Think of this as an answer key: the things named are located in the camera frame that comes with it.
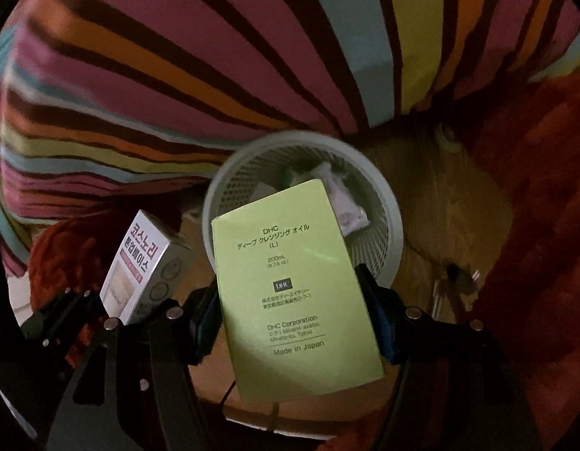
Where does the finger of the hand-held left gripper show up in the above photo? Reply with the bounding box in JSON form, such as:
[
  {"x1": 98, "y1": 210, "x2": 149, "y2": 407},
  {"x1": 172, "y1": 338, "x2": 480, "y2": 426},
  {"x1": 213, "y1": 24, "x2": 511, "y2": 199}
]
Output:
[{"x1": 22, "y1": 290, "x2": 106, "y2": 354}]

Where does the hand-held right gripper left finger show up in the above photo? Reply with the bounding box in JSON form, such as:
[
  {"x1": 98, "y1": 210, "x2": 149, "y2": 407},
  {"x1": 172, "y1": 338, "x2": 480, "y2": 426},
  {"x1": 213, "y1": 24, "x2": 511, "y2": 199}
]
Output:
[{"x1": 46, "y1": 286, "x2": 227, "y2": 451}]

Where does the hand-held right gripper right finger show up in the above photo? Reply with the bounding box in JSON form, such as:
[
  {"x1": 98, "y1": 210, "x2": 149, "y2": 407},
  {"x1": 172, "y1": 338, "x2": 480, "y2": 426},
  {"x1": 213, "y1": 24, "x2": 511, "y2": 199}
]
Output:
[{"x1": 355, "y1": 263, "x2": 542, "y2": 451}]

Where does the light green cardboard box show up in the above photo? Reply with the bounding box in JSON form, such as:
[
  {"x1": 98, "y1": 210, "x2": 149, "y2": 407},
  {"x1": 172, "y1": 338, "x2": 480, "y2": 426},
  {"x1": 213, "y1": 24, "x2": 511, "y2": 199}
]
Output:
[{"x1": 210, "y1": 179, "x2": 385, "y2": 405}]

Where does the small white printed box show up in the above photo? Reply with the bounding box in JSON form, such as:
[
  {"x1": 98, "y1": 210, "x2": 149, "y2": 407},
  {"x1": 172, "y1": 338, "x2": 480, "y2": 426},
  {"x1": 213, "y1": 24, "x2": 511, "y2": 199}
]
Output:
[{"x1": 99, "y1": 209, "x2": 193, "y2": 326}]

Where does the white mesh waste basket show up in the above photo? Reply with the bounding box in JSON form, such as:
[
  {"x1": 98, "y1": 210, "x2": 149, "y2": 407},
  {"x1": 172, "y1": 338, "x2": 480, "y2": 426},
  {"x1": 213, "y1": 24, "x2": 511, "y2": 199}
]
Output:
[{"x1": 202, "y1": 130, "x2": 404, "y2": 287}]

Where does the white and green tissue packet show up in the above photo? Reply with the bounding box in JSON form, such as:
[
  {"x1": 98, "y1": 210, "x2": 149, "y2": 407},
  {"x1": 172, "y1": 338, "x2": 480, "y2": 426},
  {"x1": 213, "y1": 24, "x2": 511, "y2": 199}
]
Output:
[{"x1": 328, "y1": 183, "x2": 369, "y2": 236}]

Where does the crumpled white paper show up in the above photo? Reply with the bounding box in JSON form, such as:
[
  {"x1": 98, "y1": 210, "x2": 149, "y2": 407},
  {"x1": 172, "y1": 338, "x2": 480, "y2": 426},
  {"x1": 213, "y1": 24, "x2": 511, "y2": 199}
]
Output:
[{"x1": 313, "y1": 162, "x2": 348, "y2": 193}]

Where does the striped bedsheet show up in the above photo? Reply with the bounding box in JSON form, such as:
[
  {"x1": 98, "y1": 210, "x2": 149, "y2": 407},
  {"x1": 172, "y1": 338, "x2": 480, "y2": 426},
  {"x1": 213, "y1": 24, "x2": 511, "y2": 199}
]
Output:
[{"x1": 0, "y1": 0, "x2": 580, "y2": 278}]

